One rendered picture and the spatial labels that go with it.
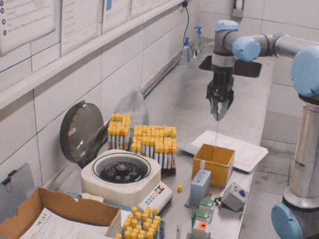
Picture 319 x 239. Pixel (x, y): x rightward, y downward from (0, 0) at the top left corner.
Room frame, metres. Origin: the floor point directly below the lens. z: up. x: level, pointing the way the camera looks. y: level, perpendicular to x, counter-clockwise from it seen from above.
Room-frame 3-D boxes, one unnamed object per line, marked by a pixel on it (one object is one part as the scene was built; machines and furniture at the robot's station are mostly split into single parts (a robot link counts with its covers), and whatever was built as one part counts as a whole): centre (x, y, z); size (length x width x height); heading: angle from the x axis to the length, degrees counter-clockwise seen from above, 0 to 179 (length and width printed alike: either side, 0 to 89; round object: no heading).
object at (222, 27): (1.38, -0.10, 1.43); 0.09 x 0.08 x 0.11; 26
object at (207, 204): (1.15, -0.09, 0.91); 0.05 x 0.04 x 0.07; 78
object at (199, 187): (1.25, -0.06, 0.92); 0.10 x 0.07 x 0.10; 163
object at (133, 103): (1.76, 0.25, 0.97); 0.26 x 0.17 x 0.19; 4
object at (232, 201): (1.23, -0.17, 0.92); 0.13 x 0.07 x 0.08; 78
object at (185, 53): (2.78, 0.05, 0.97); 0.08 x 0.07 x 0.20; 171
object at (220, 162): (1.41, -0.11, 0.93); 0.13 x 0.13 x 0.10; 74
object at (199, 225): (1.01, -0.07, 0.92); 0.05 x 0.04 x 0.06; 78
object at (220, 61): (1.39, -0.11, 1.35); 0.08 x 0.08 x 0.05
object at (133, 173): (1.23, 0.21, 0.97); 0.15 x 0.15 x 0.07
